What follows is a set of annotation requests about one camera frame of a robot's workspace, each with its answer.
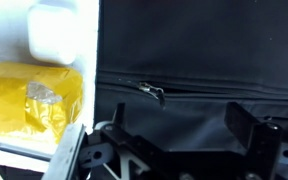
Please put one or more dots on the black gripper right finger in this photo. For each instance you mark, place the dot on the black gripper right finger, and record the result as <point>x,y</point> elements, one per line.
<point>250,133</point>

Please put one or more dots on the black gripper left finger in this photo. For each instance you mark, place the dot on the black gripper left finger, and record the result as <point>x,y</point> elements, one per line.
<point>130,143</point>

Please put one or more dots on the white flat board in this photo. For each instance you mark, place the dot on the white flat board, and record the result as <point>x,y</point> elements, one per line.
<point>89,40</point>

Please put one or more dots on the silver zipper pull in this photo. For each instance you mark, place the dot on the silver zipper pull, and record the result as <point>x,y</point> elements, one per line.
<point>152,90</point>

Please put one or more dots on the black zip jacket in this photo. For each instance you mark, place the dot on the black zip jacket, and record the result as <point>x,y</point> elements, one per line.
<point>200,43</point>

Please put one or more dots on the yellow wrapped block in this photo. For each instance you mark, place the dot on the yellow wrapped block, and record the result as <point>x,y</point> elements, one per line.
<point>20,96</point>

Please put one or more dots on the white earbuds case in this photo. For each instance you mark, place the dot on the white earbuds case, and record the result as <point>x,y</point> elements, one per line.
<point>52,33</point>

